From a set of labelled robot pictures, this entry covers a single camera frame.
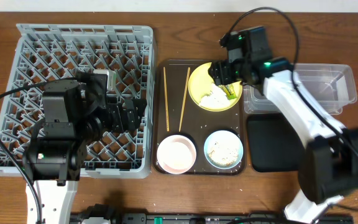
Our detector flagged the green snack wrapper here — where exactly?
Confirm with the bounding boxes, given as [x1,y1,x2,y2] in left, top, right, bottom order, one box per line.
[221,84,237,100]

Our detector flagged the white tissue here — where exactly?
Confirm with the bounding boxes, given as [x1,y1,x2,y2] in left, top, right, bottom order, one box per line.
[199,83,230,110]

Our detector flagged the wooden chopstick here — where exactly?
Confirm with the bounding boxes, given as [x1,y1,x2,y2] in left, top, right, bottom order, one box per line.
[163,67,170,132]
[178,67,191,132]

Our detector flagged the pink bowl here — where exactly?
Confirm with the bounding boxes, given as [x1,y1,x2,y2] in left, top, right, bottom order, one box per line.
[157,134,197,174]

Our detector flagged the light blue bowl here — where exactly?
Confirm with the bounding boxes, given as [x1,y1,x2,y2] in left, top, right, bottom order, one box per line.
[203,130,244,169]

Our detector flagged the rice and food scraps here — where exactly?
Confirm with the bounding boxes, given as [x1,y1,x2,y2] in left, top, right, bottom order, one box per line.
[207,141,239,167]

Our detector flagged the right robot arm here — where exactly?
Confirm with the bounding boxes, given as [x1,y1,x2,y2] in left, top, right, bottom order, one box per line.
[208,26,358,223]

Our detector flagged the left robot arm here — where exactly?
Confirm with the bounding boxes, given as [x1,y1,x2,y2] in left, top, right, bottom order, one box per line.
[22,75,147,223]

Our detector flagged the yellow plate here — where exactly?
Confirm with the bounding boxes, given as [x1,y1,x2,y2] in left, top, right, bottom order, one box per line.
[188,62,243,112]

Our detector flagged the dark brown serving tray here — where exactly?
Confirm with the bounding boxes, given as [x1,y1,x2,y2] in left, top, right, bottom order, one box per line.
[152,59,247,175]

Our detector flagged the black rectangular tray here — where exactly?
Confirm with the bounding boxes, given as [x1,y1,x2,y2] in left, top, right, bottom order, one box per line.
[246,113,305,172]

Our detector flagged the clear plastic bin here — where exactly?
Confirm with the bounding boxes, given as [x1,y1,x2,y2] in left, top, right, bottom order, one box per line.
[243,63,357,114]

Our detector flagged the grey plastic dish rack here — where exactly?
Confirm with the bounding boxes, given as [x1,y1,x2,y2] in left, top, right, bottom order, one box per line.
[0,24,155,179]

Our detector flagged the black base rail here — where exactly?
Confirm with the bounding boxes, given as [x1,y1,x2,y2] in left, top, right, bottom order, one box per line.
[70,203,354,224]

